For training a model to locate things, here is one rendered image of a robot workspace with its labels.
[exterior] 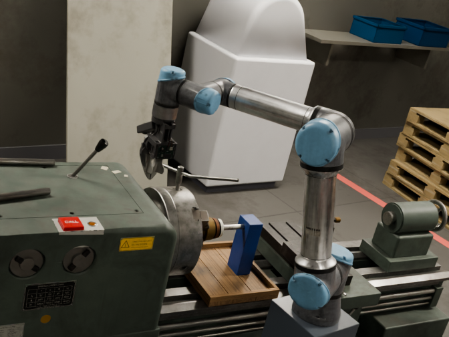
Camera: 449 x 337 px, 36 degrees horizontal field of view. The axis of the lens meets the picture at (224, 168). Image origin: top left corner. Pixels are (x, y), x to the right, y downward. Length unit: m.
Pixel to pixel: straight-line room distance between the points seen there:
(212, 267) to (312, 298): 0.82
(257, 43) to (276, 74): 0.32
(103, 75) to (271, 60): 1.27
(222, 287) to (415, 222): 0.96
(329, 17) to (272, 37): 1.62
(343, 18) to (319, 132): 5.14
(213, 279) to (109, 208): 0.63
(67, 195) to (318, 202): 0.79
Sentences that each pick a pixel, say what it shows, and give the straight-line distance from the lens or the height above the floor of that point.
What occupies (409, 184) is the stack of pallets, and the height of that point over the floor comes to 0.15.
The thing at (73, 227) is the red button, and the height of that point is 1.27.
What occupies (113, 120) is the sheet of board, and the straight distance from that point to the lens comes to 4.90.
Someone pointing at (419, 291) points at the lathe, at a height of 0.79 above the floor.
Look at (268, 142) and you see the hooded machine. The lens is 5.50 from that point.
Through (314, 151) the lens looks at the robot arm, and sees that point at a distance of 1.78.
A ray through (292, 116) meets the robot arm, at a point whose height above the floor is 1.68.
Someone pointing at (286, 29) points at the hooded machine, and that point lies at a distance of 5.26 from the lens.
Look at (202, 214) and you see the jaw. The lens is 2.37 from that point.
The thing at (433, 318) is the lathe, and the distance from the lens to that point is 3.28.
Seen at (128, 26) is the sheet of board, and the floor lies 1.18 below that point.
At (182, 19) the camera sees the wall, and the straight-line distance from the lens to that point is 5.66.
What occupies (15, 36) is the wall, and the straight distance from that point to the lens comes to 5.04.
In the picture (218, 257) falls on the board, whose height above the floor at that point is 0.89.
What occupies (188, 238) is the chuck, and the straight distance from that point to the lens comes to 2.30.
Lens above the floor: 2.23
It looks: 22 degrees down
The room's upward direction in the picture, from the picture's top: 14 degrees clockwise
